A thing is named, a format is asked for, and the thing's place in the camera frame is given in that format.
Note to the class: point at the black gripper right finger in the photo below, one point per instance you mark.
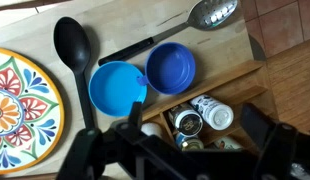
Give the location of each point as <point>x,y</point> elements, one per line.
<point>278,150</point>

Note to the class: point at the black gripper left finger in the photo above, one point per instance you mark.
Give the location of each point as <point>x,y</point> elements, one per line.
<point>91,150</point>

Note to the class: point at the small labelled spice jar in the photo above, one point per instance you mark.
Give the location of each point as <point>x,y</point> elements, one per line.
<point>226,143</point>

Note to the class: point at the light blue bowl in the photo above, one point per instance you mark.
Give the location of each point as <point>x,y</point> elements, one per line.
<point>115,88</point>

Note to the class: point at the colourful floral ceramic plate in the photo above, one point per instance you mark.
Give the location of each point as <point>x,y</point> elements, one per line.
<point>28,110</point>

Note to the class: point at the wooden tiered spice rack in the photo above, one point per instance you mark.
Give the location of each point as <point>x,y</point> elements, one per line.
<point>228,80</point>

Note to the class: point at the small glass spice jar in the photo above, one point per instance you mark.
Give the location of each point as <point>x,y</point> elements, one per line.
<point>191,143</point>

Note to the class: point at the black lid spice jar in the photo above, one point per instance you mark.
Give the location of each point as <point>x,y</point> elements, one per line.
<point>186,121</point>

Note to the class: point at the round grey stool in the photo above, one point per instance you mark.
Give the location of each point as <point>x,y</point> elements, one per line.
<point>256,50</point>

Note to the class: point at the black plastic serving spoon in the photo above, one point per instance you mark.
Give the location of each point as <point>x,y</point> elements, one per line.
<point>70,40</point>

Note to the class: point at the dark blue round bowl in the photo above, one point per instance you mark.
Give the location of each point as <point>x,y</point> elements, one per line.
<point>171,66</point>

